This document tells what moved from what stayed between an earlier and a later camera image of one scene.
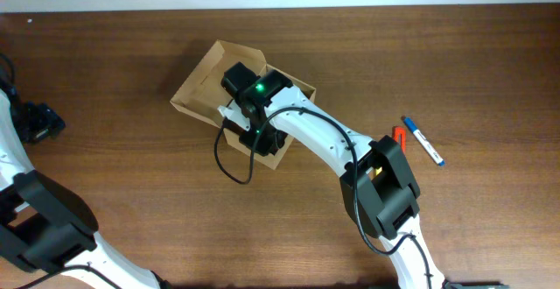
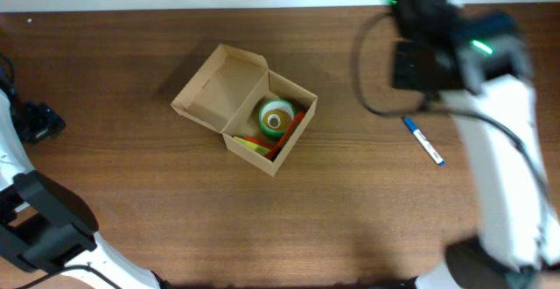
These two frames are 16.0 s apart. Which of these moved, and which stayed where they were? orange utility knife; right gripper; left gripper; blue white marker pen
Moved: right gripper; orange utility knife
Stayed: blue white marker pen; left gripper
